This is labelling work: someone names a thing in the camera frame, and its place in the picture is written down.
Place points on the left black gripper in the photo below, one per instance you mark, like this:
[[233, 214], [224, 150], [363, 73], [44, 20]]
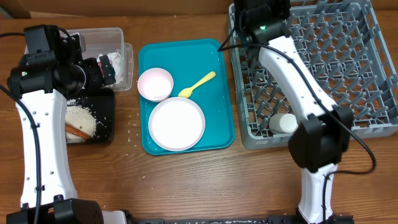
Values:
[[96, 79]]

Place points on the red snack wrapper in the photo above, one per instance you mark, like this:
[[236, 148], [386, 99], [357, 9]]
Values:
[[100, 67]]

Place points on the white tissue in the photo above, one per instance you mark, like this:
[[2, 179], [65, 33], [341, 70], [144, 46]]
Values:
[[115, 61]]

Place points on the orange carrot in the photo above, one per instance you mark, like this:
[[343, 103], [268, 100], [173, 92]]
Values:
[[72, 130]]

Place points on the white paper cup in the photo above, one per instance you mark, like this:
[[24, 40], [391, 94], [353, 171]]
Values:
[[282, 123]]

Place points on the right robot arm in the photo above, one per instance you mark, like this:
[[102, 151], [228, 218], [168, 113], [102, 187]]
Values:
[[324, 128]]

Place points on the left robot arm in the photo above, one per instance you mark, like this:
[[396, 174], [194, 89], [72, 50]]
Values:
[[49, 195]]

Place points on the black waste tray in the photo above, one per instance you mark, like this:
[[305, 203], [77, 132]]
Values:
[[102, 103]]

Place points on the grey dishwasher rack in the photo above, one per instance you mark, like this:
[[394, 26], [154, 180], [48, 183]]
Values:
[[342, 45]]

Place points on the clear plastic bin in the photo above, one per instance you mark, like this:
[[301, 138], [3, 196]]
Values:
[[102, 40]]

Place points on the pile of white rice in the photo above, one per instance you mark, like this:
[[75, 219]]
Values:
[[81, 118]]

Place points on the pink bowl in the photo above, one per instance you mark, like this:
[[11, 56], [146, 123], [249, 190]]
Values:
[[155, 84]]

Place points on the yellow plastic spoon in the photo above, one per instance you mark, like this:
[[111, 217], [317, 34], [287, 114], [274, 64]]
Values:
[[187, 92]]

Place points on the white round plate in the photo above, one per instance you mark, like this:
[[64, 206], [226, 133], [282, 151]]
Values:
[[176, 124]]

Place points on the teal plastic tray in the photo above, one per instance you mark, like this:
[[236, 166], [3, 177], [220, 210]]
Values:
[[188, 62]]

